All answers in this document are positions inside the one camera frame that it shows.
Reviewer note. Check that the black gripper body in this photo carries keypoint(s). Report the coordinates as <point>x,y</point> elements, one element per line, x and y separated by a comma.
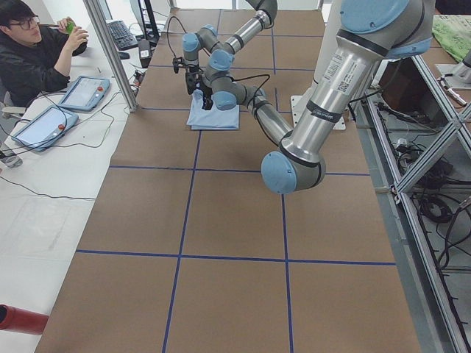
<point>191,80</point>
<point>207,103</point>

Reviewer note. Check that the light blue t-shirt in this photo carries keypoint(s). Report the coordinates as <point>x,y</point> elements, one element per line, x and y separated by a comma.
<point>213,119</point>

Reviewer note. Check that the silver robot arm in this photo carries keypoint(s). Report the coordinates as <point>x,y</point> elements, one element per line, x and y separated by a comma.
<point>369,31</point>
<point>207,60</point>

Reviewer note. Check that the black computer keyboard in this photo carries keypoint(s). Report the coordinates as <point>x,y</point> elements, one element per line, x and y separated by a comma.
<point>121,35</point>

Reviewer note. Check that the upper teach pendant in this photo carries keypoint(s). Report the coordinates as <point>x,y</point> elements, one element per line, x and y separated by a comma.
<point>85,93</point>

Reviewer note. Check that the teach pendant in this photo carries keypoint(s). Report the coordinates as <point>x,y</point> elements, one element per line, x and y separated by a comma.
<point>85,93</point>
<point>43,131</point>

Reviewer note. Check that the lower teach pendant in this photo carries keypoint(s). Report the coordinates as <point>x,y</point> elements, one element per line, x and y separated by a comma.
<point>43,131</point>

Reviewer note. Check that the seated person in black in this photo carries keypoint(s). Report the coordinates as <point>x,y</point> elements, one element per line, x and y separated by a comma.
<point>36,58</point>

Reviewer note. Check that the green patterned cloth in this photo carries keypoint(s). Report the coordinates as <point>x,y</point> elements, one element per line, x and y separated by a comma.
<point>452,32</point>

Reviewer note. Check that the red fire extinguisher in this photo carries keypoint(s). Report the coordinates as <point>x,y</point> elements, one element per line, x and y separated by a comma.
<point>14,319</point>

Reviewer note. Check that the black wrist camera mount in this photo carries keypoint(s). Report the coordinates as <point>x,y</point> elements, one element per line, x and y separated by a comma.
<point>178,63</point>

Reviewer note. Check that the aluminium frame post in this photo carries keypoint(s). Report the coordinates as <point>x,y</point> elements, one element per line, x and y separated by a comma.
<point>98,21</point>

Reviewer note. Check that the aluminium frame cart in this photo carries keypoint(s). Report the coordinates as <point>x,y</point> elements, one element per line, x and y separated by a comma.
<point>416,120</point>

